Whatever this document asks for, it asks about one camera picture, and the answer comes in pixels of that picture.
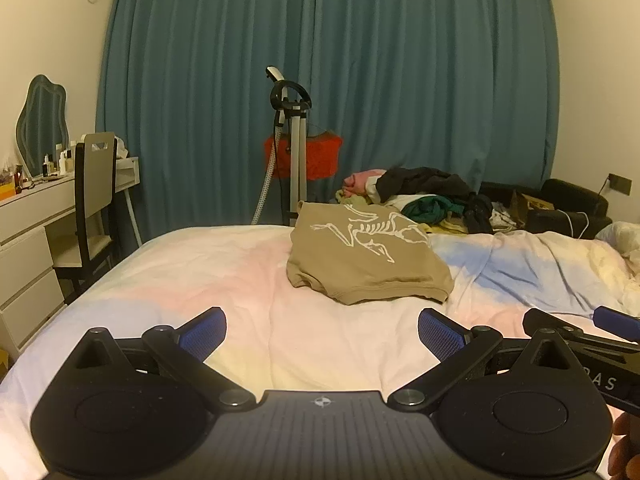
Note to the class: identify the dark pants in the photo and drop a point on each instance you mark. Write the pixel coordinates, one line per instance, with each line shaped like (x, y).
(477, 215)

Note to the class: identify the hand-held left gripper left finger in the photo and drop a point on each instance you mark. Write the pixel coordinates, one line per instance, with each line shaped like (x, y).
(200, 332)

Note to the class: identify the brown paper bag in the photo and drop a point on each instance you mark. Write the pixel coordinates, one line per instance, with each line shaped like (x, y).
(525, 207)

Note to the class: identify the pale green garment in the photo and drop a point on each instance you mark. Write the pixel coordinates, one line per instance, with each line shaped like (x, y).
(350, 199)

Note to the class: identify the white printed garment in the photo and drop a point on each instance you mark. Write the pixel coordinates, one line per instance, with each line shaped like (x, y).
(502, 217)

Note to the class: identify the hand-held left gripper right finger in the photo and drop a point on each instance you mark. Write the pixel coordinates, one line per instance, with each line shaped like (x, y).
(442, 332)

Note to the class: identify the garment steamer stand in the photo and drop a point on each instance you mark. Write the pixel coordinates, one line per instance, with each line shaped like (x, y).
(295, 160)

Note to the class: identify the orange box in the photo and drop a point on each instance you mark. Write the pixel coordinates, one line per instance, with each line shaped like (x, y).
(7, 191)

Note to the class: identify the person's right hand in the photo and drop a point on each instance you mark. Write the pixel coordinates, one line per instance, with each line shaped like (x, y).
(629, 445)

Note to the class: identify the yellow cloth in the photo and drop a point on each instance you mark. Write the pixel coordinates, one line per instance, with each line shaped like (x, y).
(447, 228)

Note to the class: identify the white crumpled tissue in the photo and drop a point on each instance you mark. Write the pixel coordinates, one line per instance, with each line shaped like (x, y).
(121, 147)

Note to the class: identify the pink garment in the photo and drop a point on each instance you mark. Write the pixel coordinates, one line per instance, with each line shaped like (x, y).
(360, 180)

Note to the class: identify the black garment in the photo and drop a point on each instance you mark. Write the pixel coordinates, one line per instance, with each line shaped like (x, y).
(425, 182)

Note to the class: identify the cluster of cosmetic bottles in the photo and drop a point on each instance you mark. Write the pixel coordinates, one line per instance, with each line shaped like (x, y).
(62, 162)

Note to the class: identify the khaki printed t-shirt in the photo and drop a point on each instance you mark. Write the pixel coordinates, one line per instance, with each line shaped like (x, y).
(360, 270)

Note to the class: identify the wavy edged mirror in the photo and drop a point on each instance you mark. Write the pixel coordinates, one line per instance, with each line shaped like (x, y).
(42, 125)

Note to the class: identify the beige and black chair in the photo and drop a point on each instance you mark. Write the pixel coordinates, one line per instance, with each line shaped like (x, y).
(95, 175)

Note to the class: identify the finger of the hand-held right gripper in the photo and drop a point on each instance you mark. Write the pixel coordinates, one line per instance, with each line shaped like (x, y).
(570, 330)
(615, 321)

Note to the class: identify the red hanging garment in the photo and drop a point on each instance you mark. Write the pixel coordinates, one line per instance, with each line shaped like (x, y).
(322, 157)

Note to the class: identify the pile of mixed clothes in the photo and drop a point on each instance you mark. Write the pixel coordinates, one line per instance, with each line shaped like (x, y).
(570, 195)

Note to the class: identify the white dresser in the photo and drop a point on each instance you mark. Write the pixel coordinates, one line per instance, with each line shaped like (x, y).
(25, 240)

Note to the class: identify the pastel bed sheet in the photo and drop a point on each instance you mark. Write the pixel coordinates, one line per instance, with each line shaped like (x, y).
(200, 280)

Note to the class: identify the teal curtain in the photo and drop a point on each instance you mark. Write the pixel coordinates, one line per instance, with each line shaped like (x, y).
(400, 85)

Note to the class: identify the dark wall socket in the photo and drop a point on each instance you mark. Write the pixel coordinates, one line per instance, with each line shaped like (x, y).
(620, 185)

